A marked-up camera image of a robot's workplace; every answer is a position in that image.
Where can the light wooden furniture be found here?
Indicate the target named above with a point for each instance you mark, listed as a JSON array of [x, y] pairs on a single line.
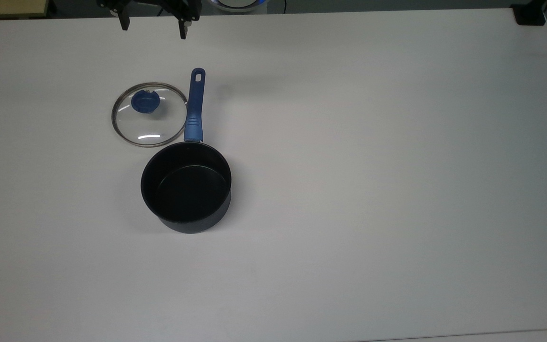
[[7, 7]]

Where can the black table clamp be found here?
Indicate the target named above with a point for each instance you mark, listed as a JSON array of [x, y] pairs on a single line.
[[529, 15]]

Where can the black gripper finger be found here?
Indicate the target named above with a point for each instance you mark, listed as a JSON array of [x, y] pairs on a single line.
[[183, 21], [123, 19]]

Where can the glass lid with blue knob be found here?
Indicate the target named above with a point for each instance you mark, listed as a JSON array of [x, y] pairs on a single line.
[[145, 102]]

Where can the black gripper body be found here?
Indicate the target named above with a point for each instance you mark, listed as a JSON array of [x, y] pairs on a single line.
[[147, 2]]

